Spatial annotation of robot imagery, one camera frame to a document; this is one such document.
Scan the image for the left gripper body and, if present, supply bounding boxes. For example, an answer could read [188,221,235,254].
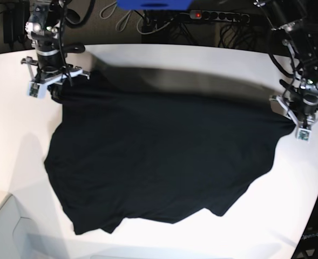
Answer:
[269,95,318,139]

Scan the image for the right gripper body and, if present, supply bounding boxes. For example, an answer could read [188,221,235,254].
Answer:
[21,57,90,91]

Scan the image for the black t-shirt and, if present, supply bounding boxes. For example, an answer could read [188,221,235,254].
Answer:
[44,72,295,235]

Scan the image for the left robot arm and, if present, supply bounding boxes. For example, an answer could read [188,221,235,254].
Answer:
[254,1,318,141]

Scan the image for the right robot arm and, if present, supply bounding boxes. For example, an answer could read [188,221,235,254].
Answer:
[21,1,95,99]

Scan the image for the black equipment box left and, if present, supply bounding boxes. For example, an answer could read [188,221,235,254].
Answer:
[3,1,30,44]

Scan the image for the blue box overhead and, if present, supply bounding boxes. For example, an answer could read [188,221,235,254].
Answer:
[117,0,192,10]

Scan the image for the black power strip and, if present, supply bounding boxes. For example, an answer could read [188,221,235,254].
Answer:
[189,10,251,24]

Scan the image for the white bin bottom left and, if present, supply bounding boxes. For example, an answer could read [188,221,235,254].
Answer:
[0,195,69,258]

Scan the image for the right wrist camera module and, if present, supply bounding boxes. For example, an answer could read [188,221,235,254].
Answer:
[27,82,47,99]

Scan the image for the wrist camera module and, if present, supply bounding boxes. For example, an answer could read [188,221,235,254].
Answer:
[296,127,311,142]
[27,82,47,99]

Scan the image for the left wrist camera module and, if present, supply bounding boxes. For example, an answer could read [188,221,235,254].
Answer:
[296,127,311,142]

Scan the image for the white coiled cable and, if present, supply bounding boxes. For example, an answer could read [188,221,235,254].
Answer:
[99,2,138,32]

